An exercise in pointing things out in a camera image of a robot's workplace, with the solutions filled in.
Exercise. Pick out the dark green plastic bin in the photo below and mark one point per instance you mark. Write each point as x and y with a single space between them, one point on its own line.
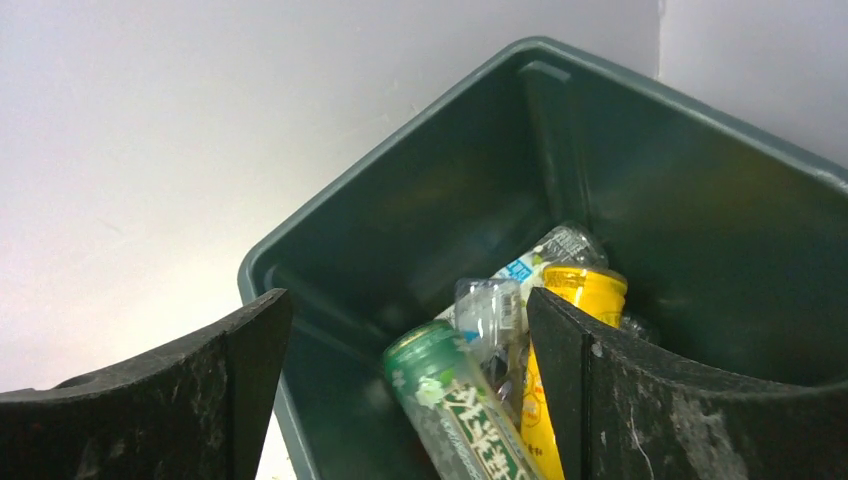
662 285

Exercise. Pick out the clear purple label bottle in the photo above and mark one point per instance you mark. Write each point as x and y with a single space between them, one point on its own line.
489 315

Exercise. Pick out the green tinted tea bottle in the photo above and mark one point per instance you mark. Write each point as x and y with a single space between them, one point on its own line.
460 422

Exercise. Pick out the yellow drink bottle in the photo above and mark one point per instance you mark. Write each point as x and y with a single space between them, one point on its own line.
555 418

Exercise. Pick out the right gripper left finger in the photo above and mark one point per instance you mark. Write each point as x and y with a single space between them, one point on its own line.
197 407

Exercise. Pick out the white blue label bottle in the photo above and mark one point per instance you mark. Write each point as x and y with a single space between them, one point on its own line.
568 244

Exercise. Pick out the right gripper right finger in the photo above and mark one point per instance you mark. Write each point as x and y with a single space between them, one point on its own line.
657 415

